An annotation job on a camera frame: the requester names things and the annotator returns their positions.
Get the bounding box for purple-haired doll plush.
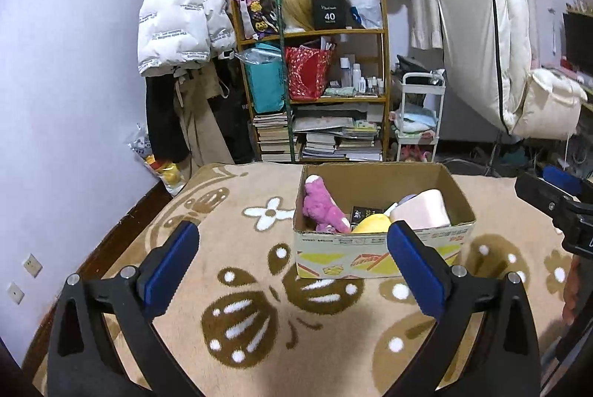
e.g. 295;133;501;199
397;193;417;206

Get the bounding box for pink fuzzy plush toy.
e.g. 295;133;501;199
302;174;351;234

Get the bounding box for beige trench coat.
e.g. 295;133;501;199
175;62;234;179

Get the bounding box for stack of books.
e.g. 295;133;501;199
252;112;291;163

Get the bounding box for wall socket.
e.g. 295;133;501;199
7;282;24;305
22;254;43;278

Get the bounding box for teal bag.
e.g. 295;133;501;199
237;43;284;114

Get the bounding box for white puffer jacket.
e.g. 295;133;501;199
138;0;236;77

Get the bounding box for person's hand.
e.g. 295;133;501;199
562;256;580;326

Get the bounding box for cardboard box with yellow print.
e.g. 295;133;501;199
294;162;476;278

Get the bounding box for snack bag on floor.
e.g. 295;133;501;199
127;125;186;196

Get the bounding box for yellow bear plush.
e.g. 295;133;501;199
352;213;392;234

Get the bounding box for white rolling cart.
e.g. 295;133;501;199
392;69;446;162

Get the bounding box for wall socket upper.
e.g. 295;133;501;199
22;254;43;278

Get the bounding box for cream folded mattress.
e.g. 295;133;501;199
438;0;535;138

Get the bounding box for pink sponge block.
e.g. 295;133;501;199
386;189;451;230

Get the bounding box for wooden bookshelf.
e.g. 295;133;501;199
231;0;390;163

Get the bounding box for black Face tissue pack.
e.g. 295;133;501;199
351;206;383;227

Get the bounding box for wall socket lower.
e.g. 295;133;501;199
7;282;24;305

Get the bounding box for black box numbered 40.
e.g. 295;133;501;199
312;0;347;30

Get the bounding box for cream pillow bag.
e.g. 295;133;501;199
511;68;587;140

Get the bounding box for red patterned bag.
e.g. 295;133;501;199
285;46;334;102

